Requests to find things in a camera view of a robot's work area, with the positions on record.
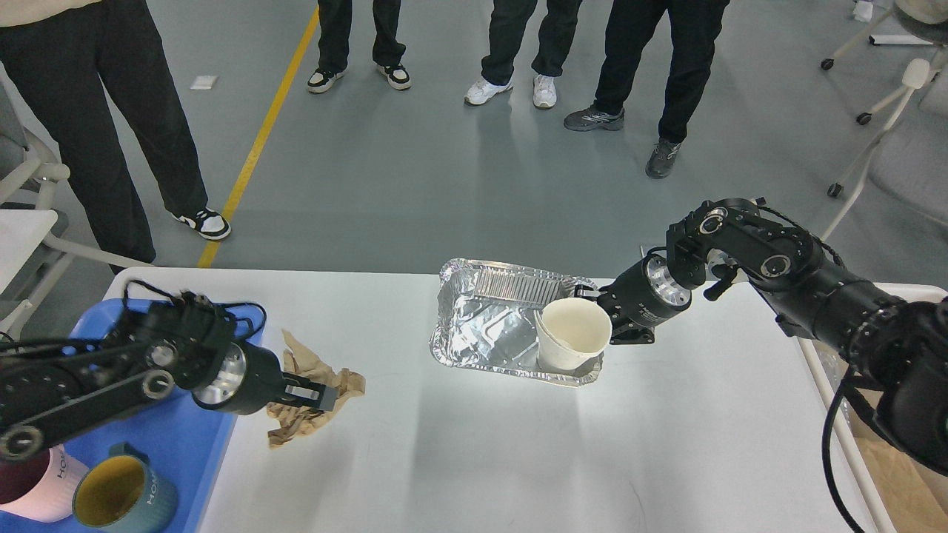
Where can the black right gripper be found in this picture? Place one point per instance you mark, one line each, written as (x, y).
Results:
(638, 300)

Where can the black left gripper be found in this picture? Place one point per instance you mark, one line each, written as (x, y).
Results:
(250, 377)

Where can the white paper cup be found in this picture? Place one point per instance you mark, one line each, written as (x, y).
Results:
(571, 331)

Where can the aluminium foil tray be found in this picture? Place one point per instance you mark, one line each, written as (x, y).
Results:
(487, 319)

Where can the dark green mug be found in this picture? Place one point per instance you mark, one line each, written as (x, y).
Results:
(124, 493)

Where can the pink ribbed mug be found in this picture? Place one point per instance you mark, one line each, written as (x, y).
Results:
(43, 487)

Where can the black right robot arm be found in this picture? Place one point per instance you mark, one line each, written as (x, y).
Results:
(896, 349)

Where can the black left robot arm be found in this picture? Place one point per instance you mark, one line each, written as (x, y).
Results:
(55, 389)

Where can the white side table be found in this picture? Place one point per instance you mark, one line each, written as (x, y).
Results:
(22, 233)

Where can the grey white office chair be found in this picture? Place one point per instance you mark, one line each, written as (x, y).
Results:
(31, 174)

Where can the white office chair right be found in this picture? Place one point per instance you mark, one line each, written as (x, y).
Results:
(907, 159)

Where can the beige plastic bin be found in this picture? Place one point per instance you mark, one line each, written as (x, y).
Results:
(861, 495)

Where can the brown paper in bin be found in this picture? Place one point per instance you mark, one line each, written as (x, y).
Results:
(915, 497)

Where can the person in cream shirt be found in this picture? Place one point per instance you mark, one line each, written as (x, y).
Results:
(71, 61)

